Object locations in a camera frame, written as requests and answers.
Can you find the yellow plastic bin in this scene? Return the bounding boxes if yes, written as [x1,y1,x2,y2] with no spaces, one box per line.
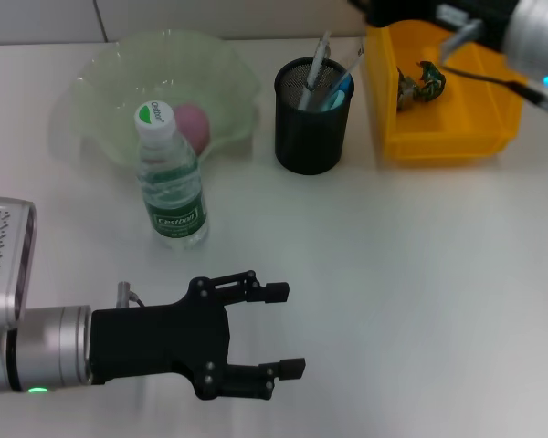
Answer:
[364,20,530,161]

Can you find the black mesh pen holder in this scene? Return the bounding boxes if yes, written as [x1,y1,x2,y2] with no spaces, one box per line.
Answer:
[273,57,356,176]

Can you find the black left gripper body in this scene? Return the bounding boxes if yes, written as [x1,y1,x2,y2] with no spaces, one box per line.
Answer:
[89,276,233,402]

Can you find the pink peach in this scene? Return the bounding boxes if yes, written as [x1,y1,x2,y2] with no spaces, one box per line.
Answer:
[171,103,211,155]

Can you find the transparent plastic ruler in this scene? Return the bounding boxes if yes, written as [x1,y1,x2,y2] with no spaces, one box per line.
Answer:
[331,42,366,99]

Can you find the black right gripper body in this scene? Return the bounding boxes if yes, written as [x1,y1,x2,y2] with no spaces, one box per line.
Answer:
[364,0,515,49]

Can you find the green plastic wrapper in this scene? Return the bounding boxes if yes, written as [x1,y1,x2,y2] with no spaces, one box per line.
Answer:
[395,60,447,112]

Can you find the white grey ballpoint pen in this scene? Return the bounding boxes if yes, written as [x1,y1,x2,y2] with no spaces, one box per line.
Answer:
[298,30,333,111]

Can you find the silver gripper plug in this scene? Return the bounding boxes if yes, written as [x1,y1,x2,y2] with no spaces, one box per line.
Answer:
[117,281,148,308]
[435,4,486,64]

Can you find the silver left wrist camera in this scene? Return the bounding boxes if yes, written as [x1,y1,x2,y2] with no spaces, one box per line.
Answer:
[0,195,38,328]

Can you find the thin right gripper cable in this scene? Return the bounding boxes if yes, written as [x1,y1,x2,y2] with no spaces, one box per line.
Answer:
[442,63,548,105]

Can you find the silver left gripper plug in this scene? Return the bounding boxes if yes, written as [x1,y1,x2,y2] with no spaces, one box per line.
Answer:
[117,281,148,308]

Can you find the blue scissors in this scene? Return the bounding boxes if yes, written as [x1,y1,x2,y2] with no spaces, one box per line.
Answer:
[321,75,353,113]

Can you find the green glass fruit plate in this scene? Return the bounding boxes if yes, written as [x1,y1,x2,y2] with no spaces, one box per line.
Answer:
[49,29,262,173]

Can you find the clear green-label water bottle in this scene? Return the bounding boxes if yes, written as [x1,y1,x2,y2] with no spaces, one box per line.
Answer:
[134,100,210,251]

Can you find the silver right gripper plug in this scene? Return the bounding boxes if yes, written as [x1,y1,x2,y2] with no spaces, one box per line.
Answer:
[435,4,486,64]

